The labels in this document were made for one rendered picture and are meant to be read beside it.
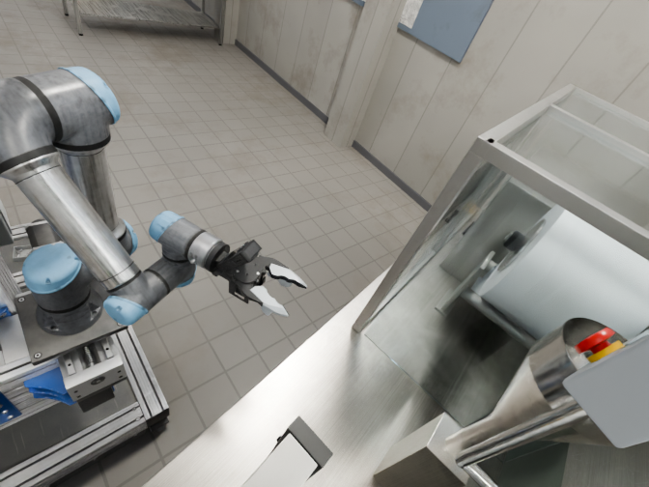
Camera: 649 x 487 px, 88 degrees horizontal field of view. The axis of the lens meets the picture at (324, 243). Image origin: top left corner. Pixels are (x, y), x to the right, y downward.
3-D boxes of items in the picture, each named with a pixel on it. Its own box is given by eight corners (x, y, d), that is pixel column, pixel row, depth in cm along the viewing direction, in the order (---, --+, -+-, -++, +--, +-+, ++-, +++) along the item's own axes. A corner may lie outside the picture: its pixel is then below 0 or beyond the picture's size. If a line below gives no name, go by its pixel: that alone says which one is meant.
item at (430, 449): (387, 431, 90) (540, 321, 52) (430, 474, 86) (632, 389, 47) (358, 475, 81) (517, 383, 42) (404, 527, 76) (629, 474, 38)
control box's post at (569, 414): (459, 448, 40) (597, 383, 27) (470, 459, 40) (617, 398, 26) (454, 459, 39) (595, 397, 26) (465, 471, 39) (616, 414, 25)
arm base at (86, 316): (32, 302, 95) (20, 281, 88) (94, 283, 104) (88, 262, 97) (45, 345, 88) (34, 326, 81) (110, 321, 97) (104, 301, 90)
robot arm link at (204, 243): (210, 225, 74) (183, 249, 69) (227, 235, 74) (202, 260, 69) (211, 244, 80) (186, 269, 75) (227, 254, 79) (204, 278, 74)
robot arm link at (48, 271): (22, 295, 86) (2, 261, 76) (72, 264, 95) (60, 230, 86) (58, 319, 84) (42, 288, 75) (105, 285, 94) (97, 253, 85)
